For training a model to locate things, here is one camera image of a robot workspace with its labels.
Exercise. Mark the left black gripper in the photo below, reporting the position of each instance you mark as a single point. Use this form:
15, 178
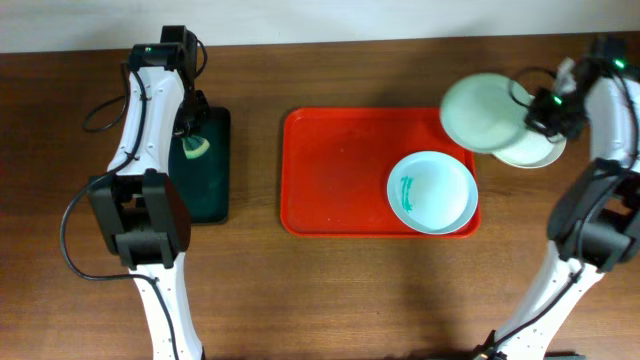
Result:
189, 129

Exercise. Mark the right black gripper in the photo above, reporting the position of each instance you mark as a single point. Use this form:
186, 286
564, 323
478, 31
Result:
538, 122

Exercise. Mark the white plate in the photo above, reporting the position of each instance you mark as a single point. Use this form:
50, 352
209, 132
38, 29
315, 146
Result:
532, 151

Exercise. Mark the mint green plate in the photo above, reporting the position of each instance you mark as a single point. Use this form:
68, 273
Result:
478, 113

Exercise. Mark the green sponge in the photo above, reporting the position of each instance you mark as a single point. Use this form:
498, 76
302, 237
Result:
195, 146

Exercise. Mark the light blue plate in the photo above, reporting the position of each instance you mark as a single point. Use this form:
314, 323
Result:
432, 193

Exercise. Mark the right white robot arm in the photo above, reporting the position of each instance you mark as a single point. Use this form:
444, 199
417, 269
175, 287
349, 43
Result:
595, 224

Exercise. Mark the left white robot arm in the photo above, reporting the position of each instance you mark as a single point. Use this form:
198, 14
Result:
142, 217

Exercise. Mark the black plastic tray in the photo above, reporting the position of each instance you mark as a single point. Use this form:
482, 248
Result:
204, 182

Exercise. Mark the red plastic tray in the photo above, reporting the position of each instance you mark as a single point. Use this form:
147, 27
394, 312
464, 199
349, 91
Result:
336, 162

